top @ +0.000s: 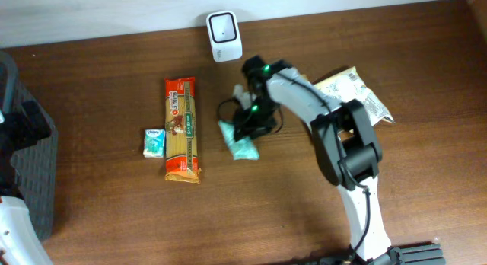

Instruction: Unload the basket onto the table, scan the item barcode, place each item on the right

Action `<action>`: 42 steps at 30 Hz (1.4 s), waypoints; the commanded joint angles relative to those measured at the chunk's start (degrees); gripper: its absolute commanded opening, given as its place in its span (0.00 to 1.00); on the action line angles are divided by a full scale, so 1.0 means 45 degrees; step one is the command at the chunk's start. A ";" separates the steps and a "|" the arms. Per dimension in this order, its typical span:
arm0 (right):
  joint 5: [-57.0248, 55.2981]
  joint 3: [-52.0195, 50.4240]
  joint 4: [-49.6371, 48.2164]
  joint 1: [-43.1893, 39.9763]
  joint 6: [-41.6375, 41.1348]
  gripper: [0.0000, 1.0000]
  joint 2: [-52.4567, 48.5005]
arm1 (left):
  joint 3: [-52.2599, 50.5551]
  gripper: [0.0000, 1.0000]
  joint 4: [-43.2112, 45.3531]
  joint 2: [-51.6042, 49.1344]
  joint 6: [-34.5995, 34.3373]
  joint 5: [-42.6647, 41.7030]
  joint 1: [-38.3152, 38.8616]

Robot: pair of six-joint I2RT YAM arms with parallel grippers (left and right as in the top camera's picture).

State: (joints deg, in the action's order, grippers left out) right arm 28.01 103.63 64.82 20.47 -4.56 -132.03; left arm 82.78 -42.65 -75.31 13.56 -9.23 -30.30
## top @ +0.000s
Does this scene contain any teal wet wipes pack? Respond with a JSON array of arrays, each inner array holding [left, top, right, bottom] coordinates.
[[218, 120, 259, 161]]

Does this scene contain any orange spaghetti packet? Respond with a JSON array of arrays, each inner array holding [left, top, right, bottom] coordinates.
[[165, 77, 201, 184]]

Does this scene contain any small teal tissue pack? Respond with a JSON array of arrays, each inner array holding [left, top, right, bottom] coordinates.
[[142, 129, 166, 158]]

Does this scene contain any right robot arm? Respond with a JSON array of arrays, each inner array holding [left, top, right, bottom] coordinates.
[[233, 56, 399, 264]]

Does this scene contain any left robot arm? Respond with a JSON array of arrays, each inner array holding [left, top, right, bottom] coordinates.
[[1, 101, 52, 264]]

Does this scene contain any white barcode scanner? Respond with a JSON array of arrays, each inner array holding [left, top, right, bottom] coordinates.
[[206, 11, 243, 62]]

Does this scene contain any grey plastic mesh basket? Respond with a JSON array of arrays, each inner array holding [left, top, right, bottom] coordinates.
[[1, 52, 59, 241]]

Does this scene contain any right camera black cable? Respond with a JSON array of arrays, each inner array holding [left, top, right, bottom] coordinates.
[[215, 72, 372, 258]]

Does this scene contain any grey arm base mount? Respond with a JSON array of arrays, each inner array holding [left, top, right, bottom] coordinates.
[[390, 244, 447, 265]]

